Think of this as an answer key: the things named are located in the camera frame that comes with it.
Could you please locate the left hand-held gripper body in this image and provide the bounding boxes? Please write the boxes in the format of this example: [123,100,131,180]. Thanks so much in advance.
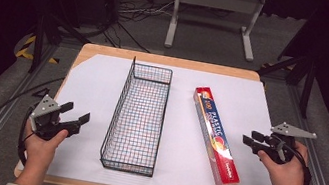
[25,92,86,147]

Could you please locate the bundle of floor cables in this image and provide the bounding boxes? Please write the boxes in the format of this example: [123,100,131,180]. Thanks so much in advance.
[105,0,182,57]

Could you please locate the white paper sheet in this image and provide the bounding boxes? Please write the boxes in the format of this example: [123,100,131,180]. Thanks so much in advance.
[42,47,300,185]

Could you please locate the yellow black hazard tape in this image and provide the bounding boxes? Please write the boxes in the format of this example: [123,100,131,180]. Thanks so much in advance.
[14,32,64,66]

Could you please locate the white metal stand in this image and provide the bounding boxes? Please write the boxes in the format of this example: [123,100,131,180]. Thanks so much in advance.
[163,0,268,63]

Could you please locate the black tripod stand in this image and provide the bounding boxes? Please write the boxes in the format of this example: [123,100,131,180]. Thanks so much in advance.
[250,44,320,121]
[25,0,98,83]

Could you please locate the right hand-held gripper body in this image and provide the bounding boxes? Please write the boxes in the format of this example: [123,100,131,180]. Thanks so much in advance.
[253,118,319,171]

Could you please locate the dark wire basket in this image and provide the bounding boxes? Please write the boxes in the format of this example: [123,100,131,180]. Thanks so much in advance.
[97,53,175,179]

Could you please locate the person's right hand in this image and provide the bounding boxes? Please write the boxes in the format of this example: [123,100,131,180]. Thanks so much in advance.
[251,134,314,185]

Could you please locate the person's left hand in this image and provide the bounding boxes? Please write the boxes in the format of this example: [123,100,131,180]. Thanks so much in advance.
[17,122,70,174]

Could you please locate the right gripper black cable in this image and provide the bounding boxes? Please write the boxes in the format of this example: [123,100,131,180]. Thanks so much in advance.
[267,134,319,185]

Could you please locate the red plastic wrap box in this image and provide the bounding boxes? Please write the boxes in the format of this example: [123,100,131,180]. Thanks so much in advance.
[179,85,255,185]

